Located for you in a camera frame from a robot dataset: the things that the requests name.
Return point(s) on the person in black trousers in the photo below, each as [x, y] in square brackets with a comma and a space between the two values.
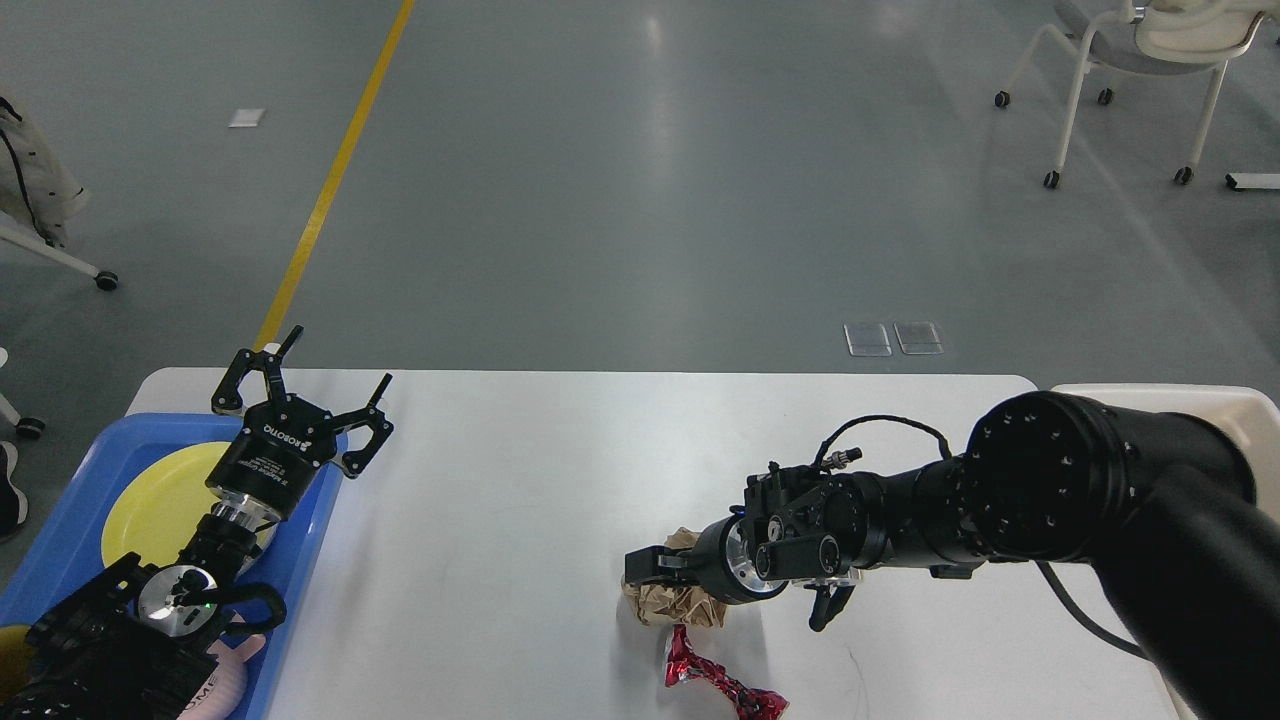
[14, 503]

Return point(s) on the blue plastic tray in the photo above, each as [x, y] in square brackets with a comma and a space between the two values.
[66, 553]

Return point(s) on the beige plastic bin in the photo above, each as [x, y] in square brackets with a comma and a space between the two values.
[1249, 418]

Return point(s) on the white office chair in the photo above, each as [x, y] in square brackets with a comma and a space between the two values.
[1144, 39]

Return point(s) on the left clear floor plate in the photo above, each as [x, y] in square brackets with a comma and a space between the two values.
[868, 339]

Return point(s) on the chair with beige coat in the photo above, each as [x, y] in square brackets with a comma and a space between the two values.
[39, 195]

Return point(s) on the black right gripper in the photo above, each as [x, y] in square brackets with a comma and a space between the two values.
[720, 564]

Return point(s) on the blue ceramic mug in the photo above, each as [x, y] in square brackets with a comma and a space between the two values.
[16, 656]

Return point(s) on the right clear floor plate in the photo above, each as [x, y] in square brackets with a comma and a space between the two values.
[919, 338]

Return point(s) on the white chair base right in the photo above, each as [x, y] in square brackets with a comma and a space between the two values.
[1245, 181]

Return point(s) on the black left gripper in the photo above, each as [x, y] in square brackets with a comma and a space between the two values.
[270, 460]

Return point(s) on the brown paper ball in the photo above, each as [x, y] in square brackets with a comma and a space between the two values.
[658, 605]

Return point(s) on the clear floor plate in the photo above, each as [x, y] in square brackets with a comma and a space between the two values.
[919, 338]
[868, 339]

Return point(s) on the yellow plastic plate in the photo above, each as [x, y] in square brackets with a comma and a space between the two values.
[158, 512]

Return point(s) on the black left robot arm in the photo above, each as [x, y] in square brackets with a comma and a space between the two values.
[137, 641]

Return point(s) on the pink ceramic mug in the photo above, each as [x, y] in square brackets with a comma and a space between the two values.
[224, 690]

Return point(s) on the red foil wrapper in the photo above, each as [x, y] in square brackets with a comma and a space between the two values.
[683, 664]

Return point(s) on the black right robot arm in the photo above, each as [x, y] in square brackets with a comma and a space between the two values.
[1153, 520]

